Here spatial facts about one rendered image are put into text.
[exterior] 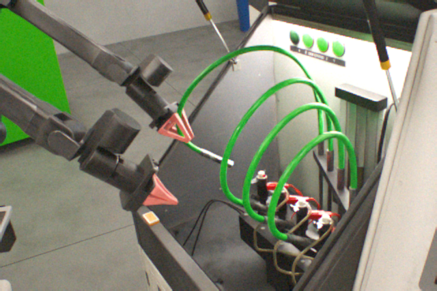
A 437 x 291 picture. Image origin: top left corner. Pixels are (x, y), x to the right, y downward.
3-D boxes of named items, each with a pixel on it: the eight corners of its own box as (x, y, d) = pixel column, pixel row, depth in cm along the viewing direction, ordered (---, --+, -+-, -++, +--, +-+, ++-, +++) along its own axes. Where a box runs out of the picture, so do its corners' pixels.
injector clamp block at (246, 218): (242, 257, 134) (237, 214, 127) (270, 244, 138) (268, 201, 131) (321, 335, 107) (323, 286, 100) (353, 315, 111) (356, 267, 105)
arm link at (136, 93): (126, 90, 123) (119, 91, 117) (143, 70, 121) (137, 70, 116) (145, 108, 123) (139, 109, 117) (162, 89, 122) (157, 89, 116)
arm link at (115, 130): (63, 134, 90) (44, 142, 81) (96, 87, 88) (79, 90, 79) (113, 171, 90) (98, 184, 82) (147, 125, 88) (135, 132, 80)
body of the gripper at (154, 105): (181, 105, 123) (161, 86, 123) (168, 113, 114) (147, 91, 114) (166, 122, 126) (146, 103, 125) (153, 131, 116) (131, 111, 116)
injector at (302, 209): (287, 276, 116) (285, 207, 107) (303, 268, 118) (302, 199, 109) (295, 283, 114) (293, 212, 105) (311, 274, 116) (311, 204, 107)
